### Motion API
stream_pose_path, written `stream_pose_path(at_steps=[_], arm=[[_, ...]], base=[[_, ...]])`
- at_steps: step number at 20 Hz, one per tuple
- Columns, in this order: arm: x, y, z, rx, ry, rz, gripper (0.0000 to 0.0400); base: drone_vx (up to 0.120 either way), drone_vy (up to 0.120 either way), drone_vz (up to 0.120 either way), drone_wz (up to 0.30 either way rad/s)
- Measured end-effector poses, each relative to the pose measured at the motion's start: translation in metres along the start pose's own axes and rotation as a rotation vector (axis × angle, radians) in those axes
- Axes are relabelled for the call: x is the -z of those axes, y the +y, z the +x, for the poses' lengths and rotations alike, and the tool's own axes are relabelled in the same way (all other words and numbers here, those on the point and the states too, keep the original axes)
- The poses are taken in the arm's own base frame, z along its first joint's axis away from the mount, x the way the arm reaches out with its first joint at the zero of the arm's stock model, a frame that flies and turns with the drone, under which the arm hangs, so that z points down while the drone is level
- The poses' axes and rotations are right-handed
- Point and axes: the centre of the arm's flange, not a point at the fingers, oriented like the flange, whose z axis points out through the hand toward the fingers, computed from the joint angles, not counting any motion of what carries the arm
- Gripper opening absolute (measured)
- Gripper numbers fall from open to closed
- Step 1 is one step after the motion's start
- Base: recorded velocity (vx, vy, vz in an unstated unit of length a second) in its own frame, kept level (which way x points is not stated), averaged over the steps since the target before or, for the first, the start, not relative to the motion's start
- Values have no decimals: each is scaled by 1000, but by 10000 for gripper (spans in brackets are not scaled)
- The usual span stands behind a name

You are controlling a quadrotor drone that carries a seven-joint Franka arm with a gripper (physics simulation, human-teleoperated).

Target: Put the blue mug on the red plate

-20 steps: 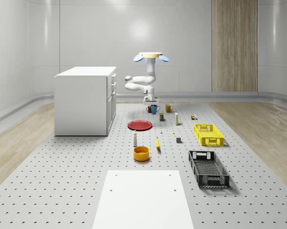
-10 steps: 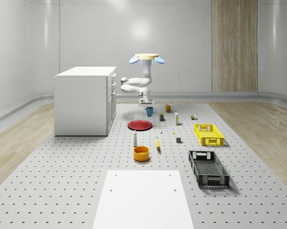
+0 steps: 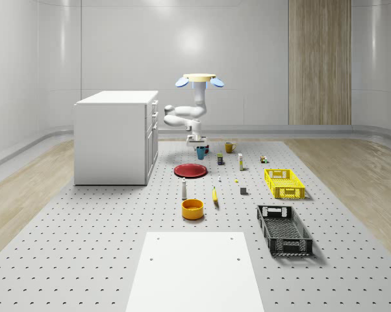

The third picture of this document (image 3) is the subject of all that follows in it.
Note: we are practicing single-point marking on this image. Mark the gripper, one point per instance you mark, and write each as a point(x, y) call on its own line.
point(195, 139)

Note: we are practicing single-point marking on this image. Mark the blue mug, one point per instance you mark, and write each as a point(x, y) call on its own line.
point(200, 154)

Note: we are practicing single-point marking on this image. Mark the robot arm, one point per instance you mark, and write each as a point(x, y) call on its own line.
point(185, 112)

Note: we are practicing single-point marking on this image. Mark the red mug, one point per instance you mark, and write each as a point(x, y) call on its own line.
point(207, 150)

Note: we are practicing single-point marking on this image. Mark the flat-sided can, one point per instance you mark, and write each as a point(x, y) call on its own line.
point(219, 160)

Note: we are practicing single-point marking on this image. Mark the red plate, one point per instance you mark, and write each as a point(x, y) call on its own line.
point(190, 171)

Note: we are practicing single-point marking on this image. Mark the yellow mug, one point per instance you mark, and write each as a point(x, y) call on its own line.
point(229, 148)

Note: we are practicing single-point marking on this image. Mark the yellow and white box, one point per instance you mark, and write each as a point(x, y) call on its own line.
point(240, 162)

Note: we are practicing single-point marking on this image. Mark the small white bottle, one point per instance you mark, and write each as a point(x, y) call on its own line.
point(184, 191)

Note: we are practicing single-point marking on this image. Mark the banana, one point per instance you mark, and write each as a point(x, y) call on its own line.
point(215, 195)

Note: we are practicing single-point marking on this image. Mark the drone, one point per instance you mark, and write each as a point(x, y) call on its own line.
point(198, 78)

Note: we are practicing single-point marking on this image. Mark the grey cube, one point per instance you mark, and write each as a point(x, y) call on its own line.
point(244, 191)

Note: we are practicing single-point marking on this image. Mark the puzzle cube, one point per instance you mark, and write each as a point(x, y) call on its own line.
point(264, 159)

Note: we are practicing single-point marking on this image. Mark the yellow bowl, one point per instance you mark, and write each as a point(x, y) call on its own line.
point(192, 211)

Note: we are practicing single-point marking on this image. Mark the white cabinet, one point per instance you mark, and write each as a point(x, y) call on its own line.
point(111, 143)

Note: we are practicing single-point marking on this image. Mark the yellow basket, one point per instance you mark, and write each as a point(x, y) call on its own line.
point(289, 192)

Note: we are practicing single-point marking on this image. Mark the white board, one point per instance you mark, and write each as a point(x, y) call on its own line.
point(195, 273)

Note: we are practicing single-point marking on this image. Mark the dark grey basket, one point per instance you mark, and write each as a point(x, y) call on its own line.
point(289, 248)

